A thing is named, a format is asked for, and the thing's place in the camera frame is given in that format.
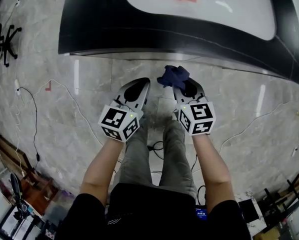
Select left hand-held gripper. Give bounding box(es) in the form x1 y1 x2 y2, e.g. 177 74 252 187
97 77 151 143

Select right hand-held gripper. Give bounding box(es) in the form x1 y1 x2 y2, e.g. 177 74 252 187
173 79 217 137

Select blue cloth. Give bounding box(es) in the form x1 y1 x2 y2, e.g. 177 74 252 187
156 65 191 89

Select person's left forearm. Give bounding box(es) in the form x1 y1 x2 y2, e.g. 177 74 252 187
79 136 124 206

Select person's right forearm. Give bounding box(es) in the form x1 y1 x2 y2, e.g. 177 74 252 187
191 133 237 210

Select black-topped wooden sink cabinet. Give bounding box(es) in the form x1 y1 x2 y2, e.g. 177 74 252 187
57 0 299 85

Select person's grey trousers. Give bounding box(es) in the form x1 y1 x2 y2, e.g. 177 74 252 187
111 113 198 197

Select white sink basin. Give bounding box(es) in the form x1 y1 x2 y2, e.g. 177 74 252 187
123 0 277 42

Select white power strip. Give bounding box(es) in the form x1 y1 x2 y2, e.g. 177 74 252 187
14 78 22 96

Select purple item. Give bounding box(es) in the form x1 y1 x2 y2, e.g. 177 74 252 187
60 189 75 200

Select person's black shirt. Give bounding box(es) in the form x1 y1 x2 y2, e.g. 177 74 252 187
55 182 252 240

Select black device with blue screen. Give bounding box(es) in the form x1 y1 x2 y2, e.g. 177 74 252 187
194 207 208 221

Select black square panel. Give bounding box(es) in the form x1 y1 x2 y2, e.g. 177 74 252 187
238 198 259 224

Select brown wooden furniture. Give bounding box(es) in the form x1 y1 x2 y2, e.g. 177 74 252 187
0 136 60 217

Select white marbled board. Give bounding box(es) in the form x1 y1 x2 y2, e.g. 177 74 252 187
235 191 268 235

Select black metal rack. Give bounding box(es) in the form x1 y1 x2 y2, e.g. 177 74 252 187
261 178 299 235

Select black oval-headed stand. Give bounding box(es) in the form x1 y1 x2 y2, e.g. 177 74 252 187
9 173 35 220

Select cardboard box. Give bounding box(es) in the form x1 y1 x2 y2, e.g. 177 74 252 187
254 226 280 240

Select black floor cable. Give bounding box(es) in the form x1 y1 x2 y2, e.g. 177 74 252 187
146 140 165 160

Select white floor cable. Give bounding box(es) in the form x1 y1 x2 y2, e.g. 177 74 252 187
218 100 298 155
33 78 103 145

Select black cable with adapter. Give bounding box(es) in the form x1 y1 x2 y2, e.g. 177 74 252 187
18 86 40 170

